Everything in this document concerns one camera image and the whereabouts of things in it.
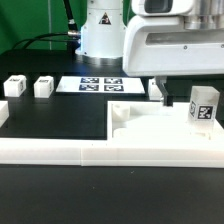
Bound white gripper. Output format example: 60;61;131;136
123;16;224;107

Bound white square table top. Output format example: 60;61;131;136
107;101;224;141

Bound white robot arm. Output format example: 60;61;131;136
76;0;224;105

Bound white U-shaped obstacle fence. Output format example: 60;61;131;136
0;100;224;169

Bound white marker tag plate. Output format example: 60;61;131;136
56;76;145;94

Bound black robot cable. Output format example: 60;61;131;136
11;0;83;51

